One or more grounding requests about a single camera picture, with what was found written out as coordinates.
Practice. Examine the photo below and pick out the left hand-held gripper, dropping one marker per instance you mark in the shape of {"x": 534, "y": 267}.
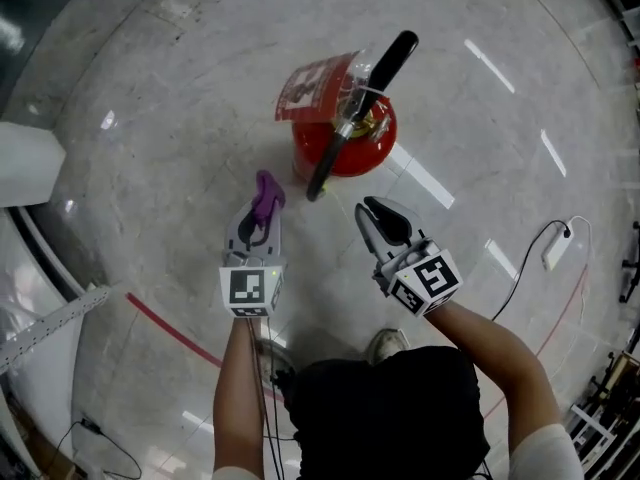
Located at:
{"x": 250, "y": 288}

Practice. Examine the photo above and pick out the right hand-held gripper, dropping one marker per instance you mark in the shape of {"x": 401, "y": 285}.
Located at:
{"x": 425, "y": 280}

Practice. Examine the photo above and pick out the purple cloth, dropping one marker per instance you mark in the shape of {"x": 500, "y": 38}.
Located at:
{"x": 267, "y": 195}

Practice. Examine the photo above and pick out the red fire extinguisher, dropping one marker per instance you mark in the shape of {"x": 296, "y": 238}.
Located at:
{"x": 345, "y": 143}

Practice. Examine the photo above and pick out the person's left forearm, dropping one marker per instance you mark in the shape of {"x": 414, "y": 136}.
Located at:
{"x": 237, "y": 403}

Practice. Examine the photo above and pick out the person's right forearm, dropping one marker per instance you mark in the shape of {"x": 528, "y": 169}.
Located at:
{"x": 505, "y": 363}

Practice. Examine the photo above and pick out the person's right shoe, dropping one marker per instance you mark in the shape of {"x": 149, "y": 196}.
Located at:
{"x": 385, "y": 343}

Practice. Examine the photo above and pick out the white power strip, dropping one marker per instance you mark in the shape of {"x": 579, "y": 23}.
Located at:
{"x": 557, "y": 245}

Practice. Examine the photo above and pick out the white square pillar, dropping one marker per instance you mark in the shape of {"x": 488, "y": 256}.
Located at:
{"x": 25, "y": 168}

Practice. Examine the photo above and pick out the white metal shelf rack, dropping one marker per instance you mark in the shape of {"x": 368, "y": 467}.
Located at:
{"x": 35, "y": 333}

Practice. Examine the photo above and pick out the black office chair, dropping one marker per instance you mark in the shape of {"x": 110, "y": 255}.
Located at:
{"x": 631, "y": 268}

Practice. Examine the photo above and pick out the person's white shirt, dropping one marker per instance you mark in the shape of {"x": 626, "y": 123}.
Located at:
{"x": 545, "y": 455}

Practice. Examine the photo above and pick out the white frame desk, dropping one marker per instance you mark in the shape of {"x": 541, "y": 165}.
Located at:
{"x": 600, "y": 418}

